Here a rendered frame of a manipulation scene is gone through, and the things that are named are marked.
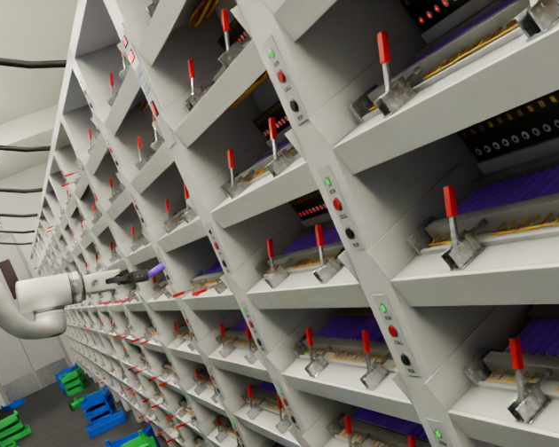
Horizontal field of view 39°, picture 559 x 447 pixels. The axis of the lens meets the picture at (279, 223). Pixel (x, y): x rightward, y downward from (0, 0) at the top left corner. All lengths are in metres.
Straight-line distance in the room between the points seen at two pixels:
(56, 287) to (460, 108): 1.47
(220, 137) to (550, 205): 1.02
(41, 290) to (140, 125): 0.64
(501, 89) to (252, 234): 1.06
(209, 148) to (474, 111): 1.02
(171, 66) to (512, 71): 1.14
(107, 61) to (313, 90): 1.48
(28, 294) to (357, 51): 1.24
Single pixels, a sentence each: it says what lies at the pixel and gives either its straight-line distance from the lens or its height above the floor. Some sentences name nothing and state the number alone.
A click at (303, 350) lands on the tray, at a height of 0.76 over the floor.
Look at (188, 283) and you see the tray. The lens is 2.39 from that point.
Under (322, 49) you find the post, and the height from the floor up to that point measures 1.24.
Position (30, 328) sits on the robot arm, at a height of 1.03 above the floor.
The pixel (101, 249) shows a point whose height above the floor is 1.19.
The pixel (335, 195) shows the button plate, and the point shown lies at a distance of 1.07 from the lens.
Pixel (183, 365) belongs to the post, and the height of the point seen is 0.64.
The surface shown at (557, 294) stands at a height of 0.89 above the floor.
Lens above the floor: 1.08
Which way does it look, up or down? 2 degrees down
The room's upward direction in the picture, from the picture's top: 24 degrees counter-clockwise
